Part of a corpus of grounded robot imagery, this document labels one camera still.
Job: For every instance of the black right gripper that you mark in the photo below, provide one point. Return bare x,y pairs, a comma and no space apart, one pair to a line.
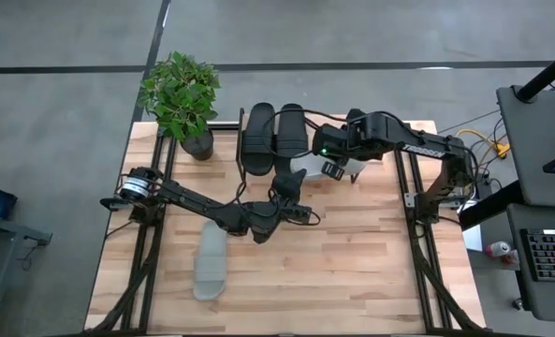
340,142

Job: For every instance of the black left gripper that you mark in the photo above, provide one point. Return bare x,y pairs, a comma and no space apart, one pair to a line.
267,220

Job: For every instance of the grey slide sandal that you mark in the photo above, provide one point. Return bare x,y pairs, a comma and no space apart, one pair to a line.
210,271
310,171

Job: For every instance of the black slide sandal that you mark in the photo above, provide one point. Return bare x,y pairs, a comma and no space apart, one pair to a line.
292,133
257,140

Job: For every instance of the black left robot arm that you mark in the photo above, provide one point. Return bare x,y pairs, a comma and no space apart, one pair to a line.
197,201

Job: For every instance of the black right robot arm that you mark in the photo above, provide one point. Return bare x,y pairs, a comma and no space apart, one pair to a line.
427,145

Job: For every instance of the green leafy plant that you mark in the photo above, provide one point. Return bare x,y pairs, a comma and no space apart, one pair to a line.
179,93

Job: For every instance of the white paper sheet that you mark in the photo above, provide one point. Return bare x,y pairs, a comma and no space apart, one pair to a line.
472,238

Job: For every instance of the black desk beam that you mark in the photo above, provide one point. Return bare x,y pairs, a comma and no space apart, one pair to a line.
492,206

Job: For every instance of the red and white can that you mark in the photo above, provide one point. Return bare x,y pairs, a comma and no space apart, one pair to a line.
498,249

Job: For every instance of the grey desk surface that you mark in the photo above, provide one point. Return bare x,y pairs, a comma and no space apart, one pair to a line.
530,154
539,299

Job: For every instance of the black round pole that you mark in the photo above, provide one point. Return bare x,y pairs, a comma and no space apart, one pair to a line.
546,75

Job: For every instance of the backlit computer keyboard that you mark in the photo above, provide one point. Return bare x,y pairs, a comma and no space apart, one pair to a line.
553,255

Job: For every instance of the grey metal stand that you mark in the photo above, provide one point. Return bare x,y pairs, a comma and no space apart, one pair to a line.
5,229

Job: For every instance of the wooden shelf with black frame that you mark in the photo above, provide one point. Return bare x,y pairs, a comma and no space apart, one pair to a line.
240,136

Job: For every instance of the grey metal bracket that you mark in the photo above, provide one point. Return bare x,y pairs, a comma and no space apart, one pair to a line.
410,200

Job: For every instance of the black aluminium rig frame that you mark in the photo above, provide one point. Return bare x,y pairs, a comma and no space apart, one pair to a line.
225,126

